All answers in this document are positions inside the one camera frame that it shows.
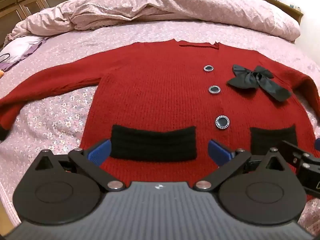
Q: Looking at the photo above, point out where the white purple cloth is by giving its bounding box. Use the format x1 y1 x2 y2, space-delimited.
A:
0 35 48 72

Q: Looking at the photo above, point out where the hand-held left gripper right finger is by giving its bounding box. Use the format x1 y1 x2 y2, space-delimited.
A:
192 139 288 191

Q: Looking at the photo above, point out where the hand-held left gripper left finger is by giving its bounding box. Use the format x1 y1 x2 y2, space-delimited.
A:
35 139 126 191

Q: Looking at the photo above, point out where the wooden headboard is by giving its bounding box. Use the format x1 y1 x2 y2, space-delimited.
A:
185 0 304 23

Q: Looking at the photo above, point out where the wooden wardrobe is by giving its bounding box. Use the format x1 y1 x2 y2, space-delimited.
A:
0 0 82 48

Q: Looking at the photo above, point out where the red knit cardigan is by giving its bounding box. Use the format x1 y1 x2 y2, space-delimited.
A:
0 39 320 202

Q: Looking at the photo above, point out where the pink floral bed sheet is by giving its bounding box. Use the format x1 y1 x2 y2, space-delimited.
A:
0 20 320 232

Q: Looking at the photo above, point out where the pink checked quilt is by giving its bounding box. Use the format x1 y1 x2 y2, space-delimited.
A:
5 0 301 48

